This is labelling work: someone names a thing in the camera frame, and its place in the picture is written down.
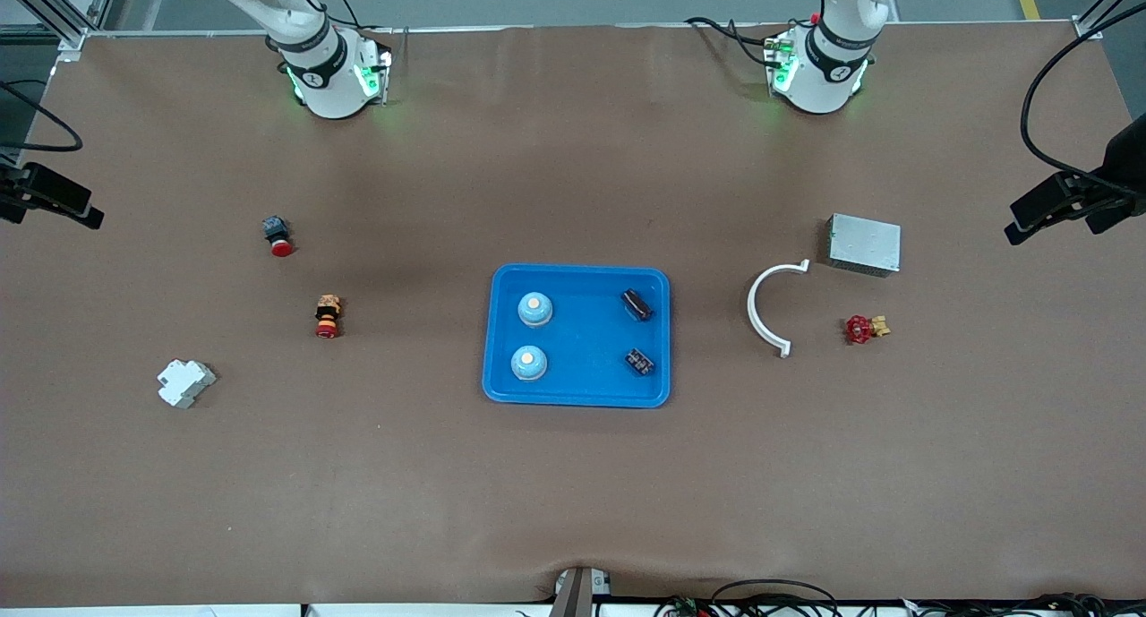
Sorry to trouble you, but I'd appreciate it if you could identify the silver metal box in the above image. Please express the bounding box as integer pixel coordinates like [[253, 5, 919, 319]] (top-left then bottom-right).
[[825, 213, 902, 279]]

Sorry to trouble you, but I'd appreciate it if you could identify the brass valve red handle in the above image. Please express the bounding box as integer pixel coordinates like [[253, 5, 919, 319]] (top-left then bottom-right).
[[845, 314, 892, 346]]

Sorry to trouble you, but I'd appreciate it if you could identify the blue plastic tray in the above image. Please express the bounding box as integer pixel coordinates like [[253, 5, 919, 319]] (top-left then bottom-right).
[[482, 263, 672, 410]]

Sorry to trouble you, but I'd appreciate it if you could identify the white curved plastic clamp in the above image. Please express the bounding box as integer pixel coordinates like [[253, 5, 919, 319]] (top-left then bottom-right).
[[747, 259, 812, 359]]

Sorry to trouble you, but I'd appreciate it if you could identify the black looped cable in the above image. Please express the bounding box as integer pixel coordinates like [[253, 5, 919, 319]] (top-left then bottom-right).
[[712, 578, 841, 617]]

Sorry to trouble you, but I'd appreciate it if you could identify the black arm base cable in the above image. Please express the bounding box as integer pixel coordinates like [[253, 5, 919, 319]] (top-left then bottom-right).
[[684, 15, 782, 70]]

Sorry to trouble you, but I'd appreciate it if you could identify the white DIN rail breaker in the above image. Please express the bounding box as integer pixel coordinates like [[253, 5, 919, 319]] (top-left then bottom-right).
[[157, 359, 218, 409]]

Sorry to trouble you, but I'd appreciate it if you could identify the aluminium frame post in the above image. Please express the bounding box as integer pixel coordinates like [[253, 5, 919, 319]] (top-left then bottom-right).
[[1072, 0, 1146, 43], [0, 0, 122, 63]]

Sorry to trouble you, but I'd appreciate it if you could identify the blue dome bell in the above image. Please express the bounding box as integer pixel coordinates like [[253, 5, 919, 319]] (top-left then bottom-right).
[[517, 290, 555, 329], [509, 344, 549, 382]]

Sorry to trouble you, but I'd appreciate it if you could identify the grey brown mount bracket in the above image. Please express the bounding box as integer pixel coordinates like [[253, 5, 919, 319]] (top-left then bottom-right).
[[548, 566, 612, 617]]

